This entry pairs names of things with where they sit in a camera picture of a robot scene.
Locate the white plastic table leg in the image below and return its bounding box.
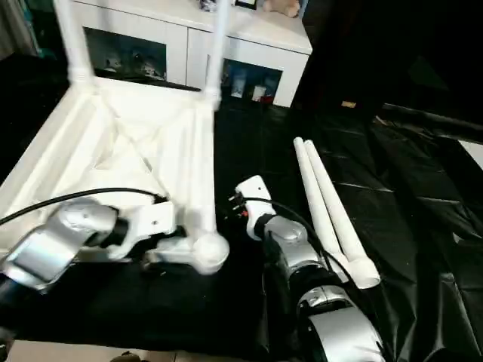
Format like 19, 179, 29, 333
54, 0, 97, 87
202, 0, 232, 109
303, 140, 382, 290
293, 137, 350, 282

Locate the white plastic table top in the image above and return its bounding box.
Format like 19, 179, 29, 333
0, 77, 230, 276

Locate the white printed mug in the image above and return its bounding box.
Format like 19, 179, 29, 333
230, 75, 246, 98

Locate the black shiny mat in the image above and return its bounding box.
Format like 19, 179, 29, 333
0, 52, 483, 362

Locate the white sideboard cabinet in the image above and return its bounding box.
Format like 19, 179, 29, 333
69, 0, 313, 109

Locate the beige teddy bear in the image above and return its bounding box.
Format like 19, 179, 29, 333
263, 0, 302, 18

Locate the long black bar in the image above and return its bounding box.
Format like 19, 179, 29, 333
383, 103, 483, 135

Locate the white flat board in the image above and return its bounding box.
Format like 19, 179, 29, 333
458, 139, 483, 169

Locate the beige curtain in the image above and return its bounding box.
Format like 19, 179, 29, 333
0, 0, 38, 60

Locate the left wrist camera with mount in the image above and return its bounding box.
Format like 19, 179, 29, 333
108, 201, 179, 262

